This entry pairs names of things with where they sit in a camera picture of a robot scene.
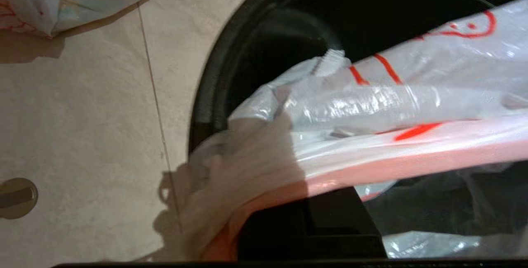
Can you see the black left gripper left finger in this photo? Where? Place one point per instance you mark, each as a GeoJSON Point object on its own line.
{"type": "Point", "coordinates": [272, 235]}

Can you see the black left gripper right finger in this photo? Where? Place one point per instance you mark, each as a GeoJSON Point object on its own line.
{"type": "Point", "coordinates": [342, 226]}

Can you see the white red-printed trash bag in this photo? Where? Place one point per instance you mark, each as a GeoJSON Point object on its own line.
{"type": "Point", "coordinates": [371, 103]}
{"type": "Point", "coordinates": [49, 4]}

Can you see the black round trash bin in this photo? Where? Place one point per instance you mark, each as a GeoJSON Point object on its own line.
{"type": "Point", "coordinates": [371, 12]}

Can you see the small grey round floor disc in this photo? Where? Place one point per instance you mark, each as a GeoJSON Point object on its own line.
{"type": "Point", "coordinates": [16, 198]}

